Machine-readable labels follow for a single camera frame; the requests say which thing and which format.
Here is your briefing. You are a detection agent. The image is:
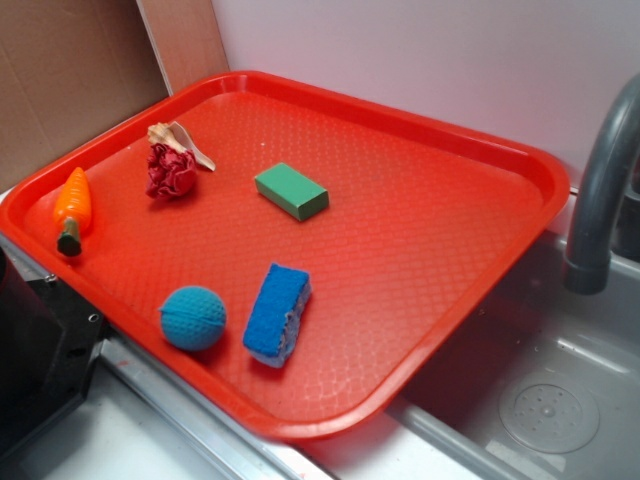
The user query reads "green rectangular block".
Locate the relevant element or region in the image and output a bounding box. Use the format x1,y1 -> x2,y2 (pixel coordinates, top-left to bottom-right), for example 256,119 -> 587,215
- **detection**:
254,163 -> 329,222

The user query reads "orange toy carrot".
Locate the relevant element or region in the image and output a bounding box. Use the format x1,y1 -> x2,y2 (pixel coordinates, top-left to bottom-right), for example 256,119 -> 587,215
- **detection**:
53,167 -> 92,257

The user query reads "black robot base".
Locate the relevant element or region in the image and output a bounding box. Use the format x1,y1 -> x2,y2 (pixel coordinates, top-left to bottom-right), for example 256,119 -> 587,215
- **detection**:
1,253 -> 106,460

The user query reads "beige conch shell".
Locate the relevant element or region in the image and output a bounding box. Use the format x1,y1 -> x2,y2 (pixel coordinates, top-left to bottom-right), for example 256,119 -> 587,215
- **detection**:
147,122 -> 216,172

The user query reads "red plastic tray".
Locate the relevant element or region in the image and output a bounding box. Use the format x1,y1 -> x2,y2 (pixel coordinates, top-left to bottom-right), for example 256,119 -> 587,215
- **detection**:
1,72 -> 569,440

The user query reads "grey sink basin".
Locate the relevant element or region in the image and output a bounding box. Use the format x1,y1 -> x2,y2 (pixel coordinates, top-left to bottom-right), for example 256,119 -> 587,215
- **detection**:
390,234 -> 639,479

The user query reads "blue sponge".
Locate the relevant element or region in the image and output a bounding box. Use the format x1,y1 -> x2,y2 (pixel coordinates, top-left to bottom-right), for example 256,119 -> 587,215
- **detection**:
242,263 -> 311,368

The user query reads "grey faucet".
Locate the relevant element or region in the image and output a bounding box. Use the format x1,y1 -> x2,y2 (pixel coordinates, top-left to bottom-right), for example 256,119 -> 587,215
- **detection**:
562,76 -> 639,295

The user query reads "blue textured ball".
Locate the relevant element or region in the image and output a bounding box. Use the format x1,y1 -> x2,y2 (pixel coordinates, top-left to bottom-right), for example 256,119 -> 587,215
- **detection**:
159,286 -> 227,352

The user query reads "round sink drain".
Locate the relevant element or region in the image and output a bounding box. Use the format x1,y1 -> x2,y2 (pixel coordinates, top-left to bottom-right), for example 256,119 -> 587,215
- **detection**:
498,373 -> 600,454

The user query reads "brown cardboard panel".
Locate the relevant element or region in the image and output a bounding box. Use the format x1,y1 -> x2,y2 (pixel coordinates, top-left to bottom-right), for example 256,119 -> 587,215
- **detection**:
1,1 -> 229,190

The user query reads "red cloth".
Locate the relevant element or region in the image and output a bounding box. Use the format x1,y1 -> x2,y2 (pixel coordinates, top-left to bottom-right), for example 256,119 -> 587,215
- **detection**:
146,143 -> 197,200

